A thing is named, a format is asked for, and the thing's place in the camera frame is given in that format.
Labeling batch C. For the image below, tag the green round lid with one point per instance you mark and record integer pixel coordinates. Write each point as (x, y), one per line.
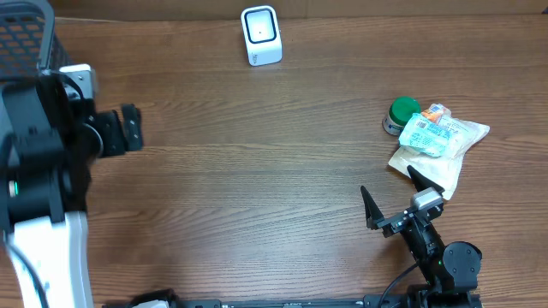
(399, 113)

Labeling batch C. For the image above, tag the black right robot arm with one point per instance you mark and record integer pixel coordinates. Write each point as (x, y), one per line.
(451, 271)

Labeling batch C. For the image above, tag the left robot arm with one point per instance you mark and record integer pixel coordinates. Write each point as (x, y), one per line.
(51, 134)

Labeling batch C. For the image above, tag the orange snack packet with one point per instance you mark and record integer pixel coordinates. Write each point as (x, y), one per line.
(435, 113)

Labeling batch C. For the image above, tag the white barcode scanner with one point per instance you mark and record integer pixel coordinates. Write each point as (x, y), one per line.
(261, 35)

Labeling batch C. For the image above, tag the white pouch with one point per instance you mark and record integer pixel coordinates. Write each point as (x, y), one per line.
(443, 170)

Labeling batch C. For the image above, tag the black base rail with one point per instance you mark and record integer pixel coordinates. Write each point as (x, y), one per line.
(278, 303)

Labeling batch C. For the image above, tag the teal snack packet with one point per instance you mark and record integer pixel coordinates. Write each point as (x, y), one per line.
(424, 136)

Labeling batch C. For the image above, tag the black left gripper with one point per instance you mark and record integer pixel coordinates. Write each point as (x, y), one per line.
(119, 142)

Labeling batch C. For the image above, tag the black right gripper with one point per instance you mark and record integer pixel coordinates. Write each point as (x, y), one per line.
(395, 223)

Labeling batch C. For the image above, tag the grey plastic mesh basket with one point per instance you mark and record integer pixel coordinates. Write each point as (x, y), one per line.
(29, 44)

